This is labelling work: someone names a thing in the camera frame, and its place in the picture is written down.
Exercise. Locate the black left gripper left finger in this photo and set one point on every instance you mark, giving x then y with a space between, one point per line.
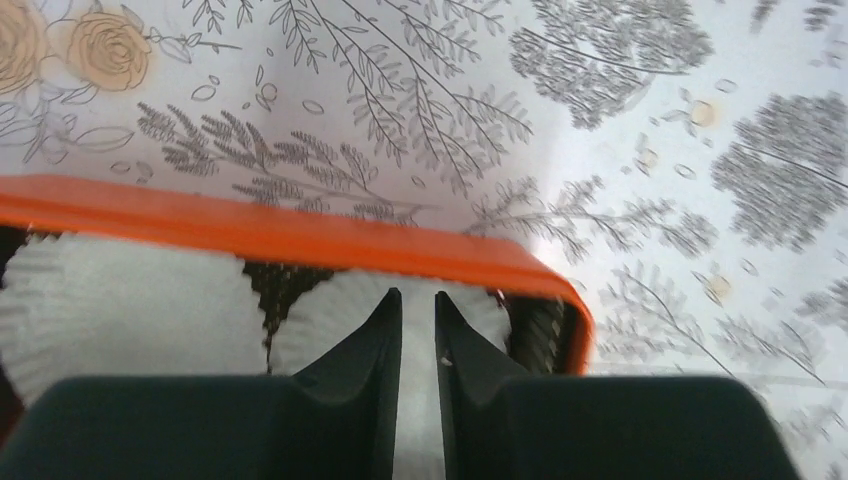
334 419

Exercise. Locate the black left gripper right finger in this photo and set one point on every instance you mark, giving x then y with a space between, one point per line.
500 421

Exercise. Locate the orange cookie box with liners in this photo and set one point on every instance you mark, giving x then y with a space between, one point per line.
54 203

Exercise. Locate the white paper liner top right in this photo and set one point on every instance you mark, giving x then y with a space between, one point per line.
325 316

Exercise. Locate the white paper liner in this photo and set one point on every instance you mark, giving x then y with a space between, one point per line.
325 316
87 306

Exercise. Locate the white paper liner top left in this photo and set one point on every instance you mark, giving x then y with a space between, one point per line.
87 306

